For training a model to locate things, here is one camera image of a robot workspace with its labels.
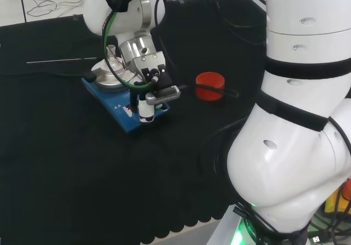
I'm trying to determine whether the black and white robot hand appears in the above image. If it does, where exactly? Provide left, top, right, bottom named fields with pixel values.
left=129, top=89, right=156, bottom=124

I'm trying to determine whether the heater with blue base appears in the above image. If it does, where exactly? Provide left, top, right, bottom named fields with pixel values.
left=81, top=60, right=171, bottom=134

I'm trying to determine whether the clear round-bottom flask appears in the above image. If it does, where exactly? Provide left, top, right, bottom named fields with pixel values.
left=105, top=44, right=123, bottom=73

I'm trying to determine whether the red plastic cap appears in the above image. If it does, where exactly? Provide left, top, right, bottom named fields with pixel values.
left=195, top=71, right=226, bottom=102

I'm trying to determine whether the black cloth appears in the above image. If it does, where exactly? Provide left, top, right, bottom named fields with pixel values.
left=0, top=0, right=268, bottom=245

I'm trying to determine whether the yellow stop button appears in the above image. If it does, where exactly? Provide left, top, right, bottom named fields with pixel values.
left=324, top=178, right=351, bottom=216

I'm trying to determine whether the black cable by arm base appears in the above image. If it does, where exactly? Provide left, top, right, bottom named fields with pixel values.
left=199, top=112, right=257, bottom=202

